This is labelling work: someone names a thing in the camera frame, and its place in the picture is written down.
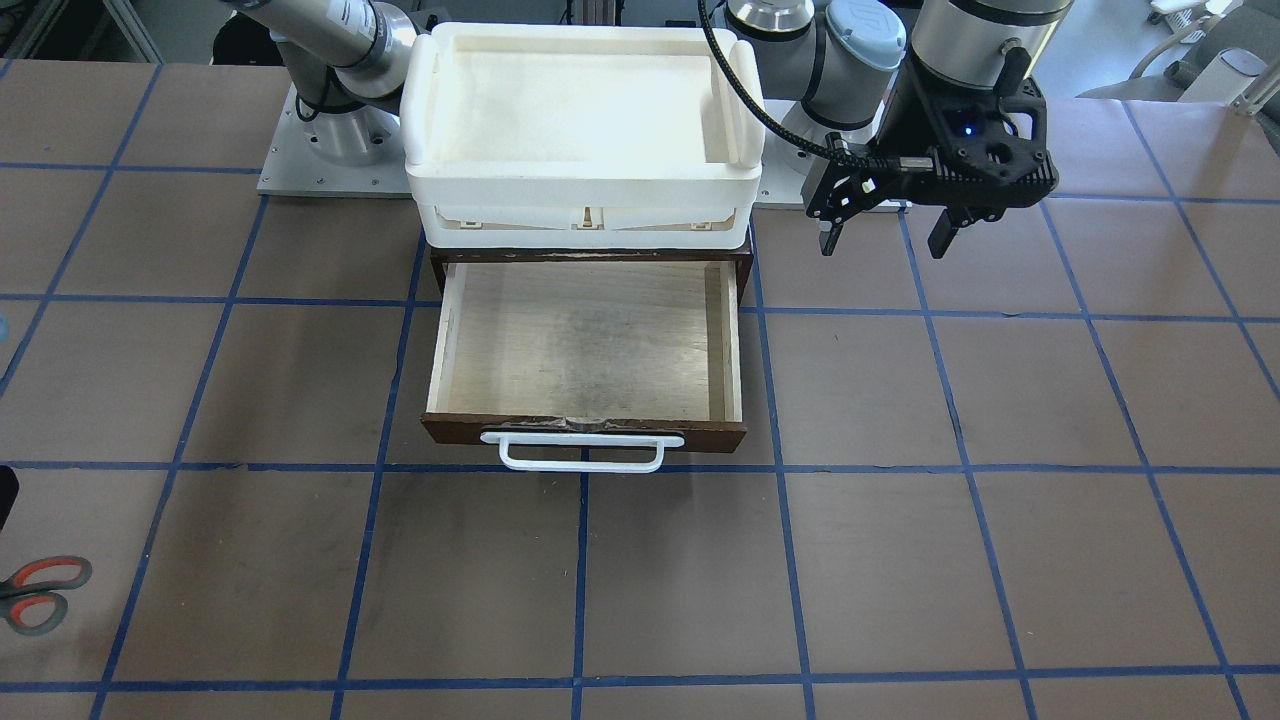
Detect grey orange handled scissors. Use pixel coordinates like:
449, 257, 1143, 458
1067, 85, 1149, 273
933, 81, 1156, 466
1, 555, 93, 637

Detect white plastic tray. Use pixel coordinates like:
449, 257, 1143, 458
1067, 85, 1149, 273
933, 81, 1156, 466
399, 22, 765, 250

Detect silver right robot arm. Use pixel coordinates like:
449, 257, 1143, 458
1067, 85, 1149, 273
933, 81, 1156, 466
227, 1, 424, 167

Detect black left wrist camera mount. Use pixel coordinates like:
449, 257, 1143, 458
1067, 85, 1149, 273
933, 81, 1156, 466
906, 45, 1059, 215

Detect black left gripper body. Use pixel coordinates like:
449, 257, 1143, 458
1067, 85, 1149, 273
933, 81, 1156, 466
806, 76, 1009, 223

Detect wooden drawer with white handle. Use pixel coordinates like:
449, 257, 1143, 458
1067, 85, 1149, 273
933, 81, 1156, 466
421, 258, 748, 473

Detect grey office chair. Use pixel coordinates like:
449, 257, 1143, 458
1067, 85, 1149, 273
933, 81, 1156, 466
1080, 1, 1279, 117

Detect dark brown drawer cabinet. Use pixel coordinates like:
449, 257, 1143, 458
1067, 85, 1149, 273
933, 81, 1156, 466
428, 231, 755, 299

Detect grey metal base plate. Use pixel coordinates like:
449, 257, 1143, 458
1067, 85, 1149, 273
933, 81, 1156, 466
257, 87, 411, 199

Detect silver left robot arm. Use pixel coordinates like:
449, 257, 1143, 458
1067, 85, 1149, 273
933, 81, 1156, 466
698, 1, 1071, 259

